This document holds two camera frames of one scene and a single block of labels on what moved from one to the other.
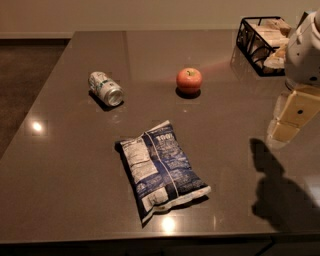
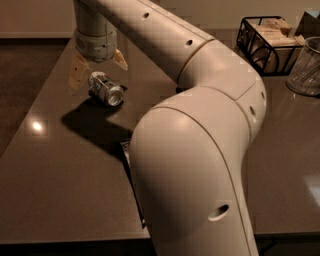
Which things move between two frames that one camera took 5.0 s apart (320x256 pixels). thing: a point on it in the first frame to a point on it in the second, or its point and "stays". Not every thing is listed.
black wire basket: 262,41 stays
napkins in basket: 275,33 stays
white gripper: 304,57 to 96,47
